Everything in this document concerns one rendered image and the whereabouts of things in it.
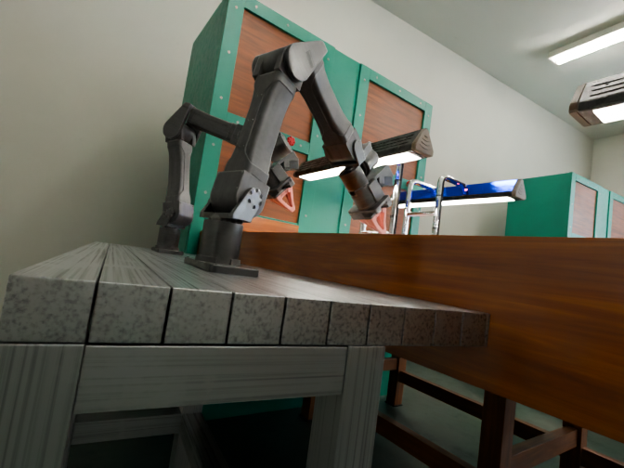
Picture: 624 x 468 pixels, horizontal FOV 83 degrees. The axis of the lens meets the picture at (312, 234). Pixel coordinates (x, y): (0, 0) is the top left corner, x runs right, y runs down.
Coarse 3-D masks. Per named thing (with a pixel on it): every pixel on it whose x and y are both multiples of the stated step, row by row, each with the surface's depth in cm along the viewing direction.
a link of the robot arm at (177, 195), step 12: (192, 132) 113; (168, 144) 109; (180, 144) 108; (192, 144) 112; (180, 156) 108; (180, 168) 108; (168, 180) 108; (180, 180) 107; (168, 192) 107; (180, 192) 106; (168, 204) 106; (180, 204) 105; (180, 216) 105; (192, 216) 110
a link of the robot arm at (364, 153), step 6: (354, 144) 80; (360, 144) 82; (366, 144) 90; (354, 150) 80; (360, 150) 82; (366, 150) 89; (372, 150) 91; (360, 156) 82; (366, 156) 89; (372, 156) 90; (330, 162) 86; (336, 162) 86; (342, 162) 85; (348, 162) 84; (354, 162) 83; (360, 162) 82; (366, 162) 88; (372, 162) 89; (372, 168) 91; (366, 174) 90
